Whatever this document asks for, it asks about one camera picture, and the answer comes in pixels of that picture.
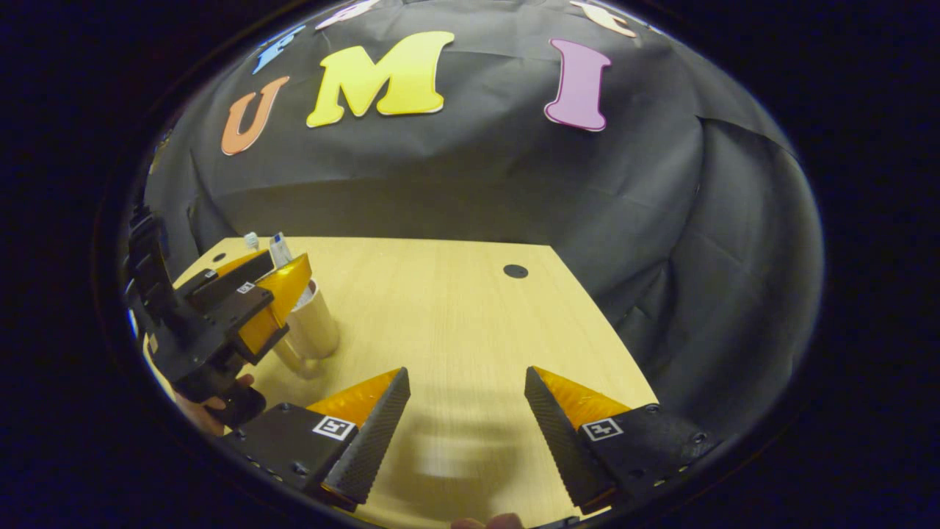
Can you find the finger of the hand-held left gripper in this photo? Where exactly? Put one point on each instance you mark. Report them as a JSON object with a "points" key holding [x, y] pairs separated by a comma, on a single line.
{"points": [[235, 270], [275, 308]]}

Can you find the white toothpaste tube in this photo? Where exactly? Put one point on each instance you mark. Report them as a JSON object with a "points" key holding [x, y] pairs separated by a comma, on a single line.
{"points": [[280, 250]]}

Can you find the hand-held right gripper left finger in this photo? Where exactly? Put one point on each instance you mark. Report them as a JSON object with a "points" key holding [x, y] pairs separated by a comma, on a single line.
{"points": [[374, 441]]}

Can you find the wooden desktop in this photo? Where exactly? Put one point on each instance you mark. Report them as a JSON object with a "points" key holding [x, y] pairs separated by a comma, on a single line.
{"points": [[440, 308]]}

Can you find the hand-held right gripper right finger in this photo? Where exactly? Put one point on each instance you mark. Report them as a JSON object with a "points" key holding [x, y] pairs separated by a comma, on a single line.
{"points": [[558, 441]]}

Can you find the black backdrop cloth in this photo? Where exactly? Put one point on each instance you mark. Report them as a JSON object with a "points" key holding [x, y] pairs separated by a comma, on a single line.
{"points": [[514, 169]]}

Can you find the beige cup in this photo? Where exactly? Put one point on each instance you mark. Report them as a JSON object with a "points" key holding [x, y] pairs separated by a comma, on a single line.
{"points": [[316, 330]]}

